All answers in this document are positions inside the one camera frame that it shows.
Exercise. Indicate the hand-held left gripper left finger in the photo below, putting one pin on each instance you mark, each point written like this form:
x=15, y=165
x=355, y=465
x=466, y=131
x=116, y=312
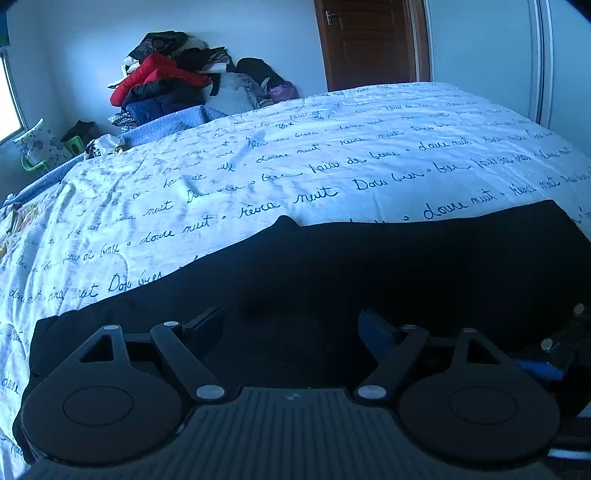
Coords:
x=203, y=324

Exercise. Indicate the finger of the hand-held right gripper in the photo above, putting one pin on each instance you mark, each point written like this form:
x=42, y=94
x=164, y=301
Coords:
x=581, y=310
x=538, y=367

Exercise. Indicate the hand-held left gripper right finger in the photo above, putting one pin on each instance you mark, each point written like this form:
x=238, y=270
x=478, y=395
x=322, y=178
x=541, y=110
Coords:
x=374, y=333

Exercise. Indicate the black pants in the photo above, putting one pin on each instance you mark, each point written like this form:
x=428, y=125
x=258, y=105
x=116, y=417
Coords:
x=314, y=277

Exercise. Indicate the white script-printed bedspread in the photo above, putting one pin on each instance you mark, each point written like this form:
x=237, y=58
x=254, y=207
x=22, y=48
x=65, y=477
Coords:
x=286, y=166

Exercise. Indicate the light blue quilt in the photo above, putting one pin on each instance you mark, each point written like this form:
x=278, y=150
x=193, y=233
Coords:
x=152, y=127

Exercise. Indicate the colourful floral cloth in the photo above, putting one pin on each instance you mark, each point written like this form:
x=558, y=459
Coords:
x=14, y=226

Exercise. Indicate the green plastic chair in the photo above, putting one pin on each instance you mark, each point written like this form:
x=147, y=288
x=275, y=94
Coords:
x=74, y=146

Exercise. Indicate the dark blue garment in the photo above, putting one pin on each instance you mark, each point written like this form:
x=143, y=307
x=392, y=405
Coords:
x=157, y=108

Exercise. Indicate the small black bag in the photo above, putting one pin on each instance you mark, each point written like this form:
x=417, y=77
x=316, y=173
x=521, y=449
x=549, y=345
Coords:
x=81, y=131

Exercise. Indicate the white plastic bag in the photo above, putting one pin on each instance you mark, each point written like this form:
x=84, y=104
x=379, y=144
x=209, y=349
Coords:
x=233, y=94

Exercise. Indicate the black jacket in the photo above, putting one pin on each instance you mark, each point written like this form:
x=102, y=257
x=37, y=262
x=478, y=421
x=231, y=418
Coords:
x=161, y=90

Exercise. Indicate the floral pillow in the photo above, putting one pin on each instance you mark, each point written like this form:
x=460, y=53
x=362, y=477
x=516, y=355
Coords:
x=41, y=145

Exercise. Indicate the purple bag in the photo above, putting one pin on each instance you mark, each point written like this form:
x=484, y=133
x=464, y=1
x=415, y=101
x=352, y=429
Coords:
x=282, y=92

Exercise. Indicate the red jacket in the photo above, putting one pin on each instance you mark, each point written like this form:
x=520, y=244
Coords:
x=152, y=74

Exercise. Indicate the black backpack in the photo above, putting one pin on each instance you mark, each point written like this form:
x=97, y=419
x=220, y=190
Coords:
x=258, y=71

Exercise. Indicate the dark patterned garment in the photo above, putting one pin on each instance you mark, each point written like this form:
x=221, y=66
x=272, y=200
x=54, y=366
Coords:
x=157, y=44

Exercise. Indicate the brown wooden door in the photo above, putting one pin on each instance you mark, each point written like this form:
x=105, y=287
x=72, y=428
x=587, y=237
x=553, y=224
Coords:
x=369, y=41

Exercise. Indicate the window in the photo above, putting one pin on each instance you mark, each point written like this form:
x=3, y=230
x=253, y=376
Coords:
x=10, y=101

